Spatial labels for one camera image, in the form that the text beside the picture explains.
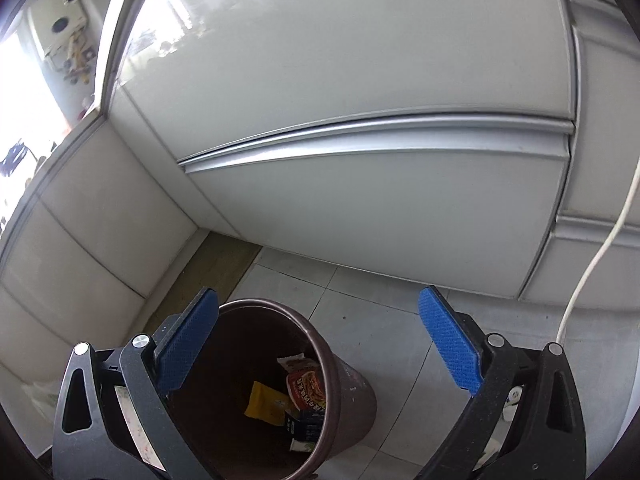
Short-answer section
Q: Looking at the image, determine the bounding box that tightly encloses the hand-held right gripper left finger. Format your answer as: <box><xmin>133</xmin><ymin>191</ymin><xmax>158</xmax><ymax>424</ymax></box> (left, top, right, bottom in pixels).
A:
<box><xmin>52</xmin><ymin>287</ymin><xmax>221</xmax><ymax>480</ymax></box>

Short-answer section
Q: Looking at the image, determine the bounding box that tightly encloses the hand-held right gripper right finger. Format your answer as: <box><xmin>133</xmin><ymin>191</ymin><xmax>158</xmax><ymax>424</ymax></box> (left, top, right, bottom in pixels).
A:
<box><xmin>417</xmin><ymin>286</ymin><xmax>587</xmax><ymax>480</ymax></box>

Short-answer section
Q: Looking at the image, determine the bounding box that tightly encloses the yellow snack packet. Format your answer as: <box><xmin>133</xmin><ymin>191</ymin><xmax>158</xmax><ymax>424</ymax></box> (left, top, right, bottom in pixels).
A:
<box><xmin>244</xmin><ymin>381</ymin><xmax>294</xmax><ymax>427</ymax></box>

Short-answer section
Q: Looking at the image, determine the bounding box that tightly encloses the brown trash bin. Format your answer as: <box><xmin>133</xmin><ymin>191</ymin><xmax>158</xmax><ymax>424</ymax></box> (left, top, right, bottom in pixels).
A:
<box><xmin>167</xmin><ymin>298</ymin><xmax>378</xmax><ymax>480</ymax></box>

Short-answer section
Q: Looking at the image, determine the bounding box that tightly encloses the red snack packet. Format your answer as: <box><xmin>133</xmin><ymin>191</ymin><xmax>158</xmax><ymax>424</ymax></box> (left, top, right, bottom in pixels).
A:
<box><xmin>286</xmin><ymin>367</ymin><xmax>327</xmax><ymax>411</ymax></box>

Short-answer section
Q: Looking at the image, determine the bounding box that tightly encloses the dark blue packet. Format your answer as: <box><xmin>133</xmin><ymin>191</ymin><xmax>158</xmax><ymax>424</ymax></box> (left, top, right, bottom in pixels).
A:
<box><xmin>283</xmin><ymin>406</ymin><xmax>326</xmax><ymax>442</ymax></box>

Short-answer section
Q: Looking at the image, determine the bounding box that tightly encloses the white cabinet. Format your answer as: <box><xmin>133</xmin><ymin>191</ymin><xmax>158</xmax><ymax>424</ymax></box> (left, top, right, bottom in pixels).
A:
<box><xmin>517</xmin><ymin>0</ymin><xmax>640</xmax><ymax>313</ymax></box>

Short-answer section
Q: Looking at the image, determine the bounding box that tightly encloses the white refrigerator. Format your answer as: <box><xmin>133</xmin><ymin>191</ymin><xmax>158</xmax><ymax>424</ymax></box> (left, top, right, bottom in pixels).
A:
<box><xmin>107</xmin><ymin>0</ymin><xmax>582</xmax><ymax>302</ymax></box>

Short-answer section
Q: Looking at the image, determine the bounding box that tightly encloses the white power cable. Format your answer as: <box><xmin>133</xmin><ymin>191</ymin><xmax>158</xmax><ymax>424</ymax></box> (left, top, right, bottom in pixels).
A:
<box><xmin>556</xmin><ymin>157</ymin><xmax>640</xmax><ymax>347</ymax></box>

